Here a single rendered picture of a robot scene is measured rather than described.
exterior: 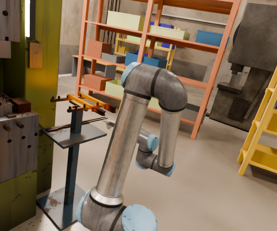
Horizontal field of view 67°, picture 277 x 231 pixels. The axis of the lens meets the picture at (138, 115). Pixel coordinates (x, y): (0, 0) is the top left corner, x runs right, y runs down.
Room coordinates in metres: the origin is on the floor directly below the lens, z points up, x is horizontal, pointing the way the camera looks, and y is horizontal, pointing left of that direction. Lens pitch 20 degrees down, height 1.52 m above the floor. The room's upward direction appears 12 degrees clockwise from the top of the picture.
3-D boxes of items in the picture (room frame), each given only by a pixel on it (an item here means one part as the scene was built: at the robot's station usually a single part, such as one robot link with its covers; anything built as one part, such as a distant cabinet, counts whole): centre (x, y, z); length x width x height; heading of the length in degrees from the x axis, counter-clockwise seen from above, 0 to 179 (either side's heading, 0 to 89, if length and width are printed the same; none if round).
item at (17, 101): (1.29, 0.80, 0.95); 0.12 x 0.09 x 0.07; 57
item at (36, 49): (1.44, 0.78, 1.27); 0.09 x 0.02 x 0.17; 147
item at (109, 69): (6.38, 1.63, 0.32); 1.23 x 0.62 x 0.65; 70
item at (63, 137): (1.46, 0.46, 0.74); 0.40 x 0.30 x 0.02; 145
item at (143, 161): (1.08, -0.09, 0.87); 0.12 x 0.09 x 0.12; 69
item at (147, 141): (1.09, -0.08, 0.98); 0.12 x 0.09 x 0.10; 55
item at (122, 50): (8.32, 0.31, 1.09); 2.35 x 0.63 x 2.17; 70
